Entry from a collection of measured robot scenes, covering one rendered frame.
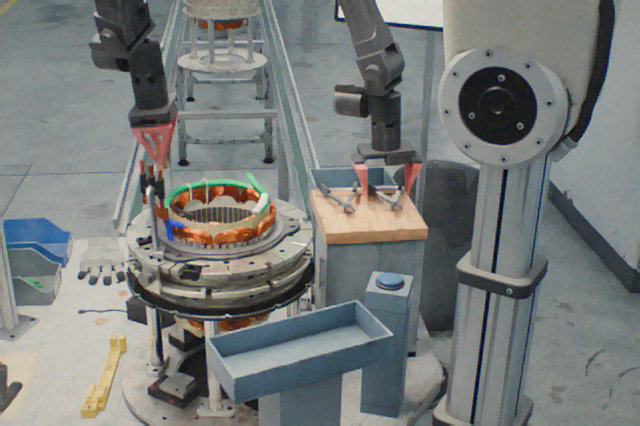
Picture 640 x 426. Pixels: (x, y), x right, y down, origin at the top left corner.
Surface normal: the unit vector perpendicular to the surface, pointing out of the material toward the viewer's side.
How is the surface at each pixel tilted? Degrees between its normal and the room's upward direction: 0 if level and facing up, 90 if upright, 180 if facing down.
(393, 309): 90
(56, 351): 0
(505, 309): 90
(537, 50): 109
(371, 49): 96
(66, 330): 0
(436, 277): 93
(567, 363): 0
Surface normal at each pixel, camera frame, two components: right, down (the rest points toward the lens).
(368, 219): 0.02, -0.90
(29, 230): 0.12, 0.37
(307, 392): 0.45, 0.39
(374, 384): -0.24, 0.41
